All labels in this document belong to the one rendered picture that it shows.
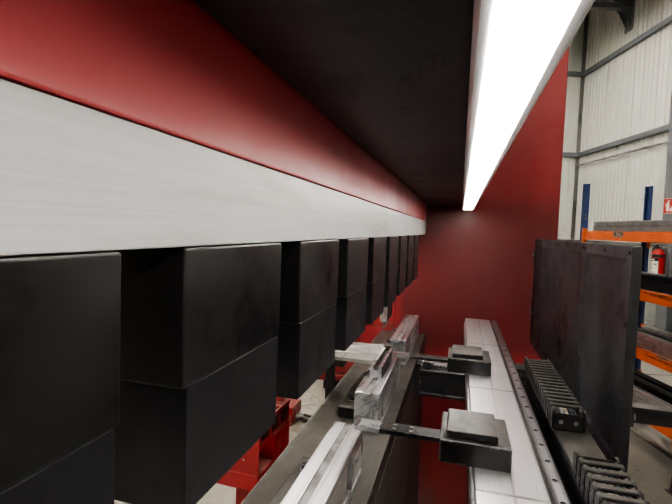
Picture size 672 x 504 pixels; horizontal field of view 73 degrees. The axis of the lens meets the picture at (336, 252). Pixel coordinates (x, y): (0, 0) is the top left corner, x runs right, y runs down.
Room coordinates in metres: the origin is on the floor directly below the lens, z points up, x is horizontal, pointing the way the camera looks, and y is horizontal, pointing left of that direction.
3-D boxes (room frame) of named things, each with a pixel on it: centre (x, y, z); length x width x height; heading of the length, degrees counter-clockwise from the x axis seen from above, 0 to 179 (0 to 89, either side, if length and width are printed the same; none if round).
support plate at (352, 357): (1.33, -0.01, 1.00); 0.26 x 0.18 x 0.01; 75
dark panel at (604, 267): (1.38, -0.70, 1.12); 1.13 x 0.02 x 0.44; 165
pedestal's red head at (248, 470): (1.26, 0.23, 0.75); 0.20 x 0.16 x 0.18; 162
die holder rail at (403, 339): (1.82, -0.30, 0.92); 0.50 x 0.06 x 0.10; 165
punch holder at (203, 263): (0.35, 0.11, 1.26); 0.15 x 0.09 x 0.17; 165
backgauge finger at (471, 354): (1.24, -0.30, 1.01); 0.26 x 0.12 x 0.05; 75
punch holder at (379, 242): (0.93, -0.05, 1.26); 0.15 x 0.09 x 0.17; 165
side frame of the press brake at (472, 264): (2.18, -0.58, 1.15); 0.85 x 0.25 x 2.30; 75
